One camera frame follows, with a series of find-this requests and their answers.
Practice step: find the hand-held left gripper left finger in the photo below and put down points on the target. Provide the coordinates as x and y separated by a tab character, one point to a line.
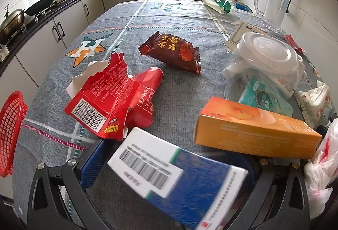
91	164

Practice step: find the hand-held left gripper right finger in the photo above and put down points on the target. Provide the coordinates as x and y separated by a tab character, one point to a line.
266	180

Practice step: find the orange carton box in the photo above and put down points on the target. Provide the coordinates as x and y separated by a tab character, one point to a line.
250	129

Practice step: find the blue white medicine box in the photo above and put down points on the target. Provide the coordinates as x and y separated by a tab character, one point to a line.
200	182

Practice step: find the torn red carton packaging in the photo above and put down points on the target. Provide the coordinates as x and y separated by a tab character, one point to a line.
111	95

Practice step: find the teal tissue pack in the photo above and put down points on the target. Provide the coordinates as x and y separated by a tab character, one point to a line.
261	98

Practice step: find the red plastic basket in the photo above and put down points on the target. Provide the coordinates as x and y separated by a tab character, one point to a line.
10	127

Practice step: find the white plastic bag with print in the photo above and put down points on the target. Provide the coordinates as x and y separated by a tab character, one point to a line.
314	103

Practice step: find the clear plastic bag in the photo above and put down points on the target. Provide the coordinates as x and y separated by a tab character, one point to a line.
264	61

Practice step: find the dark red snack wrapper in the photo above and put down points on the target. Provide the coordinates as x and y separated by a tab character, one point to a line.
171	50

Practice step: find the white red plastic bag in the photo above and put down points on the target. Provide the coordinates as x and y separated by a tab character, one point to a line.
322	172

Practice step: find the small red packet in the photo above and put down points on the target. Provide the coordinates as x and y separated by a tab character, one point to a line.
291	41

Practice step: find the small white card box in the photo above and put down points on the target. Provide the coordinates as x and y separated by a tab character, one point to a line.
239	34

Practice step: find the gas stove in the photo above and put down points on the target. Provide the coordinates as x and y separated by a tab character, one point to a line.
45	12

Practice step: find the grey printed tablecloth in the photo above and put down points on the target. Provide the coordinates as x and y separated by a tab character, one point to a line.
158	16

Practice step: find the lidded metal pot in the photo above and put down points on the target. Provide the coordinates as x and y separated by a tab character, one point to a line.
12	21

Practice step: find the clear glass pitcher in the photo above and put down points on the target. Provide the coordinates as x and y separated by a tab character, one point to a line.
274	8

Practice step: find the blue plastic bag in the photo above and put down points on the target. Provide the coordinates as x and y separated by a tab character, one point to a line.
243	7

